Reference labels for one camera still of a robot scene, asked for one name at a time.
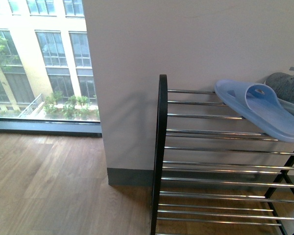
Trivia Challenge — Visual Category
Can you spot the light blue slide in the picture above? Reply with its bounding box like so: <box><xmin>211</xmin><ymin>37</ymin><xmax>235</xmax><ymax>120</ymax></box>
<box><xmin>214</xmin><ymin>79</ymin><xmax>294</xmax><ymax>142</ymax></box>

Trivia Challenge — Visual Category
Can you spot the black metal shoe rack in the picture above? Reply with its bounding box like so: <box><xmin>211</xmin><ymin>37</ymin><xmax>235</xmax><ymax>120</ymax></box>
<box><xmin>150</xmin><ymin>75</ymin><xmax>294</xmax><ymax>235</ymax></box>

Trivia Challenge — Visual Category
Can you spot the grey knit sneaker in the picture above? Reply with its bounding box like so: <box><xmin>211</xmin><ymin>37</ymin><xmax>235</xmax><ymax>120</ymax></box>
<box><xmin>264</xmin><ymin>67</ymin><xmax>294</xmax><ymax>114</ymax></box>

